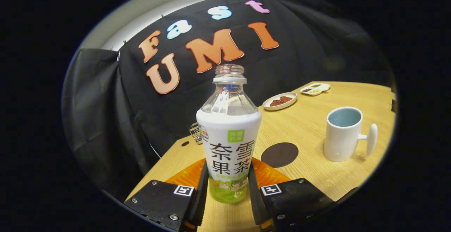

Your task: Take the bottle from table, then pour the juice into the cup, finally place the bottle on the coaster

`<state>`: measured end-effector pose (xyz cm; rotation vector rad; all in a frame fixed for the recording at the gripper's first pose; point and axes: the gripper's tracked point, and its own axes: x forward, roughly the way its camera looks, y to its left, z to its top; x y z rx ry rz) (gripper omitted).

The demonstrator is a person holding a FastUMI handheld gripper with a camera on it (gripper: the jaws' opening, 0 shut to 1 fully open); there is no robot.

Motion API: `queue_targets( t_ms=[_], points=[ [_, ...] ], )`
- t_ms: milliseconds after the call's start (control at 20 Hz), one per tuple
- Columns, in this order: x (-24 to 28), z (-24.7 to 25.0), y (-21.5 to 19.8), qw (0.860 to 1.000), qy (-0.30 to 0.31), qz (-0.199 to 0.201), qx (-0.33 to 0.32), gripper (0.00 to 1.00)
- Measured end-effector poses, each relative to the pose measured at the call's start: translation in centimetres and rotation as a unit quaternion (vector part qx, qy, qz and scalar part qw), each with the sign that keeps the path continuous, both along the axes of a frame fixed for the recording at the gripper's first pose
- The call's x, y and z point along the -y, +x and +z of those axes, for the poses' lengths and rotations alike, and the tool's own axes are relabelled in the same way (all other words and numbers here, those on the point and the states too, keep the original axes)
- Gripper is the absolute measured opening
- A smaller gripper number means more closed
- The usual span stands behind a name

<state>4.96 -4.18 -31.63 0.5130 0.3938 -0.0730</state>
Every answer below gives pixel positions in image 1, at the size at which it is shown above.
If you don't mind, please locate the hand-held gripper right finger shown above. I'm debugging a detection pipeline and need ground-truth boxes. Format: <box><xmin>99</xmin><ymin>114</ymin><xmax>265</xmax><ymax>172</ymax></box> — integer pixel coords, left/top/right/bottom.
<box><xmin>248</xmin><ymin>157</ymin><xmax>358</xmax><ymax>232</ymax></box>

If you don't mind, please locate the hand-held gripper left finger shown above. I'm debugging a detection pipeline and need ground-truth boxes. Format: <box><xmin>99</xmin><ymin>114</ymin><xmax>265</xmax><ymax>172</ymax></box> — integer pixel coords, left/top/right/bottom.
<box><xmin>124</xmin><ymin>158</ymin><xmax>209</xmax><ymax>232</ymax></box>

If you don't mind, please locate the dark brown round coaster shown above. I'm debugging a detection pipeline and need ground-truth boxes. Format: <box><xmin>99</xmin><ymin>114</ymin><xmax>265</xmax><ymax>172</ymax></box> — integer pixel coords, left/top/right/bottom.
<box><xmin>261</xmin><ymin>142</ymin><xmax>299</xmax><ymax>168</ymax></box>

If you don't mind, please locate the clear juice bottle white label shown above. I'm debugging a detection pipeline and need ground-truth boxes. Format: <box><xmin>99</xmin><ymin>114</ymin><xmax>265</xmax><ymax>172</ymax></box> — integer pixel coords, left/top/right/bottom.
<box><xmin>196</xmin><ymin>64</ymin><xmax>262</xmax><ymax>204</ymax></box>

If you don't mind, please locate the white cup blue inside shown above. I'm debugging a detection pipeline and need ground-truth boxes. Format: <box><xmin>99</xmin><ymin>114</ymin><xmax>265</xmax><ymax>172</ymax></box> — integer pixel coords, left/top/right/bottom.
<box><xmin>323</xmin><ymin>106</ymin><xmax>378</xmax><ymax>162</ymax></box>

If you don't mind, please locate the wooden table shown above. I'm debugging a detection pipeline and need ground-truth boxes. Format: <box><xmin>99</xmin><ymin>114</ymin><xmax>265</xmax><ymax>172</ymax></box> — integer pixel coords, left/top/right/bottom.
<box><xmin>125</xmin><ymin>81</ymin><xmax>397</xmax><ymax>232</ymax></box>

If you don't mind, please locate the cream oval plate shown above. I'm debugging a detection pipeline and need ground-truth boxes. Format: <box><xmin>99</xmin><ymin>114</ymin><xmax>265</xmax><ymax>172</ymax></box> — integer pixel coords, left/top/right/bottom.
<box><xmin>262</xmin><ymin>92</ymin><xmax>298</xmax><ymax>111</ymax></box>

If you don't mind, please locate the reddish brown food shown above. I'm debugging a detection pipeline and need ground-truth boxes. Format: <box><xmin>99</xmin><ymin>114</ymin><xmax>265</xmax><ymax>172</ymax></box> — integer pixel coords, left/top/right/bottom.
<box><xmin>270</xmin><ymin>96</ymin><xmax>293</xmax><ymax>107</ymax></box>

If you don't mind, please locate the black backdrop cloth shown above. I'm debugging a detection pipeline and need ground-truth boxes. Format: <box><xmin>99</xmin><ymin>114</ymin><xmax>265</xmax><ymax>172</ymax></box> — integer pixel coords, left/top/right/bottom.
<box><xmin>62</xmin><ymin>0</ymin><xmax>393</xmax><ymax>201</ymax></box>

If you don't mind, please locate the white divided condiment dish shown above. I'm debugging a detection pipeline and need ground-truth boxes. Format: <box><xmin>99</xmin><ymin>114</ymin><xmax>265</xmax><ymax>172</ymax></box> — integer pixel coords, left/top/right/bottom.
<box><xmin>300</xmin><ymin>83</ymin><xmax>331</xmax><ymax>96</ymax></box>

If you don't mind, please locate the metal wire utensil holder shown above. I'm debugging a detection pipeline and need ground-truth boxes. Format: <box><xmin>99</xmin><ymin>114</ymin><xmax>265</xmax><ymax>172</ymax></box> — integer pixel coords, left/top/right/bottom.
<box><xmin>189</xmin><ymin>122</ymin><xmax>203</xmax><ymax>145</ymax></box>

